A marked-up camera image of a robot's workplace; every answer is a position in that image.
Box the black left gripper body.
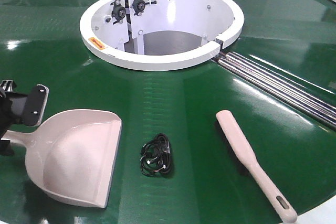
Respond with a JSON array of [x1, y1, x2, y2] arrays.
[[1, 80, 28, 156]]

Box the beige plastic dustpan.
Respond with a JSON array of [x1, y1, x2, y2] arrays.
[[2, 109, 122, 208]]

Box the black cable bundle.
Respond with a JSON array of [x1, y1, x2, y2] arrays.
[[139, 133, 174, 178]]

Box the beige hand broom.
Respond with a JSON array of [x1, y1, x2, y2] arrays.
[[216, 110, 298, 223]]

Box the right black bearing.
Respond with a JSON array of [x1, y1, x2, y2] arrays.
[[131, 0, 157, 16]]

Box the steel rollers near right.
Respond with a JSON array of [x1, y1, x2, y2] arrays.
[[213, 51, 335, 130]]

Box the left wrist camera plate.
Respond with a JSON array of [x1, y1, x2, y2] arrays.
[[21, 84, 49, 127]]

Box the white inner conveyor ring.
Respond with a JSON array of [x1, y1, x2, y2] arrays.
[[79, 0, 245, 72]]

